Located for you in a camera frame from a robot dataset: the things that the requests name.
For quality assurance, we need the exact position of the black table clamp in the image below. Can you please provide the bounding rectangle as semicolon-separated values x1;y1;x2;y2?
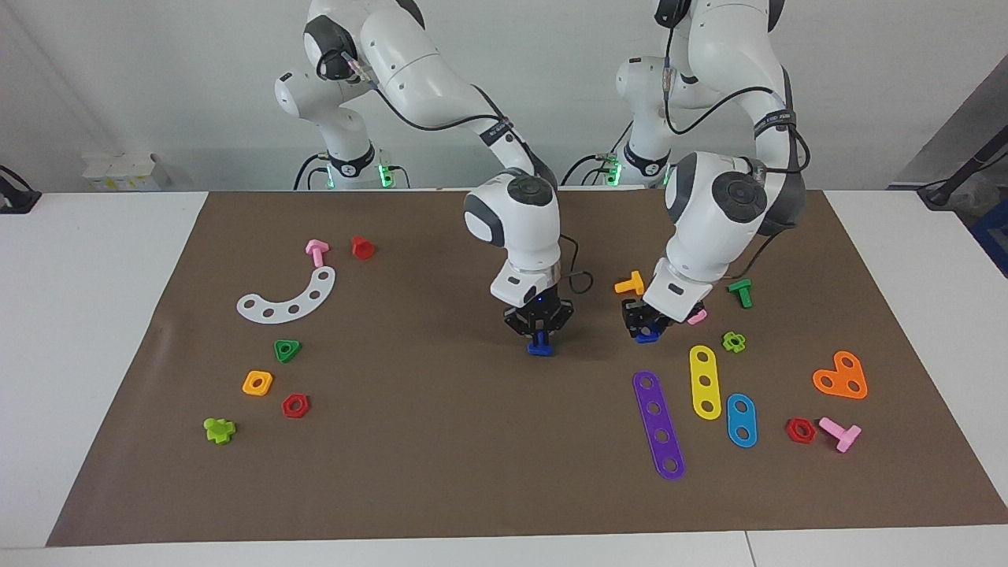
0;164;42;215

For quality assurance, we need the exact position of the black stand pole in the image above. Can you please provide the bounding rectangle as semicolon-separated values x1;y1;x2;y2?
917;126;1008;209

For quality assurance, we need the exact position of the black right base cable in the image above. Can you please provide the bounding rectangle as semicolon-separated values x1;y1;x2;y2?
294;150;332;191

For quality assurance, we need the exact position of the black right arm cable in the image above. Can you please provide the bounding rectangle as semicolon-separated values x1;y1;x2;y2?
317;49;597;297

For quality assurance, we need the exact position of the black base cable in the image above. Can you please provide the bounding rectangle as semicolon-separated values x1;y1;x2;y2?
561;154;623;187
294;150;332;191

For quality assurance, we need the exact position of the black left base cable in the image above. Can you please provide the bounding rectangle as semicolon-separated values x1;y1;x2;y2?
561;154;623;187

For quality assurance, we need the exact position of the blue crate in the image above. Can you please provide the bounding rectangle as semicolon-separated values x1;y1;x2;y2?
970;197;1008;278

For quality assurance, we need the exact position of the yellow three-hole strip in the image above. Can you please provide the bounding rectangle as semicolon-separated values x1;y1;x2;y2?
689;345;723;421

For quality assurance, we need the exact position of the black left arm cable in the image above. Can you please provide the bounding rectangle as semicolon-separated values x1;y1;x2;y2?
663;31;812;276

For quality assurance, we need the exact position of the white cardboard box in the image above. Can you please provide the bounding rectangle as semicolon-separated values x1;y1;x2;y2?
83;152;172;191

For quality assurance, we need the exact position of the brown table mat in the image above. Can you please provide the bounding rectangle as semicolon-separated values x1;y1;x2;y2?
46;187;1008;547

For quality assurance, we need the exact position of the orange heart-shaped plate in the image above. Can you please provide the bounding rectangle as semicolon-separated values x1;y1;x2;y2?
812;350;869;400

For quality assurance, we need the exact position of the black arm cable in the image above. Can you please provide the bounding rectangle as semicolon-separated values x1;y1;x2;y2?
317;49;597;297
663;31;812;276

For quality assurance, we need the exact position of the blue two-hole strip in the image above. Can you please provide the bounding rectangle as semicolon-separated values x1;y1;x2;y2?
725;393;758;449

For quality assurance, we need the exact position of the purple four-hole strip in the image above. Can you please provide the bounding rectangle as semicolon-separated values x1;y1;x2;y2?
632;370;686;481

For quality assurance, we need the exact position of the white curved perforated plate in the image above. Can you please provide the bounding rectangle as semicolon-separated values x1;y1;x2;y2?
236;266;337;324

